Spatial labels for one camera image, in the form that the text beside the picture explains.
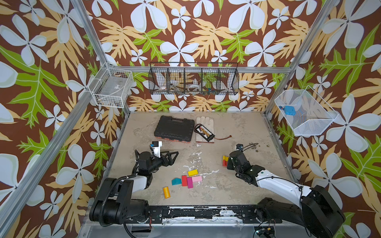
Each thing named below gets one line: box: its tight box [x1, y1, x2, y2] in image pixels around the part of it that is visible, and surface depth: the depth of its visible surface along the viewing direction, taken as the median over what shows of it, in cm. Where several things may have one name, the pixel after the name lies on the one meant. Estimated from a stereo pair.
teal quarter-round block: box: [171, 177, 183, 186], surface depth 86 cm
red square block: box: [181, 175, 188, 187], surface depth 87 cm
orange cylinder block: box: [162, 186, 171, 199], surface depth 83 cm
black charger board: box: [195, 124, 216, 143], surface depth 106 cm
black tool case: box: [153, 115, 195, 143], surface depth 107 cm
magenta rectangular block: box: [187, 177, 194, 189], surface depth 86 cm
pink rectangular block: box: [191, 176, 203, 183], surface depth 87 cm
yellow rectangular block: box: [187, 169, 199, 177], surface depth 90 cm
